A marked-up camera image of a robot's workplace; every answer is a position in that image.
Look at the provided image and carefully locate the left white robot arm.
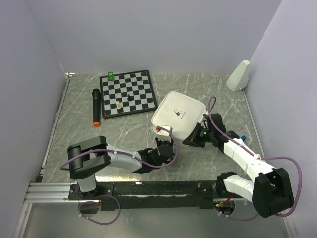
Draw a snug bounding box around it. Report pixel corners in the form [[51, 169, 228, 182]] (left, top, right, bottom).
[[67, 136, 174, 199]]

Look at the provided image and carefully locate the white wedge device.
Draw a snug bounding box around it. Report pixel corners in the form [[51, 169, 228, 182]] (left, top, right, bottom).
[[226, 60, 251, 92]]

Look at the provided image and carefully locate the green toy padlock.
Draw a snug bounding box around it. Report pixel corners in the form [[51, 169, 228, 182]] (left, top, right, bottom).
[[107, 71, 115, 81]]

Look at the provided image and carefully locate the cream chess piece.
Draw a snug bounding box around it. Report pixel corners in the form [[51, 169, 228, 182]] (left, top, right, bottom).
[[116, 101, 122, 110]]

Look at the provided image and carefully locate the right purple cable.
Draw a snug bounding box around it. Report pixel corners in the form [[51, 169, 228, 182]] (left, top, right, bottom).
[[207, 96, 303, 221]]

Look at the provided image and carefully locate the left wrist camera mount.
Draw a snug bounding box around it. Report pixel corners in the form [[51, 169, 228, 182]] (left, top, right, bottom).
[[156, 125, 172, 141]]

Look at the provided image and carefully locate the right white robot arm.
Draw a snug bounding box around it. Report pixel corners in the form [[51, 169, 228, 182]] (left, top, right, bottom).
[[183, 114, 295, 218]]

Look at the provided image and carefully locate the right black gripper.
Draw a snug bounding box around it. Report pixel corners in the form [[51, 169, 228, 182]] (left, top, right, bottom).
[[183, 122, 214, 148]]

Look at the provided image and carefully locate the white medicine kit case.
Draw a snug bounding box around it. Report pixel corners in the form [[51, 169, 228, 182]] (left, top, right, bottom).
[[151, 91, 207, 147]]

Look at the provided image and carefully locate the black white chessboard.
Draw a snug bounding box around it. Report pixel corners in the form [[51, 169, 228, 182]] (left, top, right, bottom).
[[99, 70, 158, 119]]

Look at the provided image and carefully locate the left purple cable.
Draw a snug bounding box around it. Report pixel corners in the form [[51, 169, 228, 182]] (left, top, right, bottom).
[[59, 126, 179, 226]]

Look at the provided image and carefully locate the black wireless microphone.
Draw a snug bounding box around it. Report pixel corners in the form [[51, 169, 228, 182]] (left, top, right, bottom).
[[92, 88, 101, 126]]

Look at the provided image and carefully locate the purple cable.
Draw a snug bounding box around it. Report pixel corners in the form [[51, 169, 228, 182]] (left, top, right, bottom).
[[59, 126, 179, 226], [207, 96, 303, 221]]

